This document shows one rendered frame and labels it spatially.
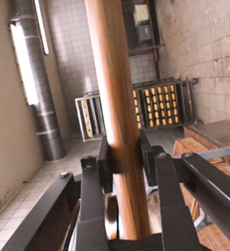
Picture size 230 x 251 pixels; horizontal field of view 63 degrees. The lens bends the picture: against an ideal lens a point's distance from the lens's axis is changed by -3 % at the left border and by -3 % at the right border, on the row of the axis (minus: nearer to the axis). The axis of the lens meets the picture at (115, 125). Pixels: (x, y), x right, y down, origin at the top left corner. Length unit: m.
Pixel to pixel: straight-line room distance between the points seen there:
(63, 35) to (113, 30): 5.31
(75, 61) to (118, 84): 5.15
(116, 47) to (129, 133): 0.07
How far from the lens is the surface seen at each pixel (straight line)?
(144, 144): 0.17
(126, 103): 0.17
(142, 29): 4.68
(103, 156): 0.16
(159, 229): 1.62
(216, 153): 1.25
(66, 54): 5.37
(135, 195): 0.20
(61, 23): 5.56
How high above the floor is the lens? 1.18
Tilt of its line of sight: 2 degrees up
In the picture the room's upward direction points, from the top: 100 degrees counter-clockwise
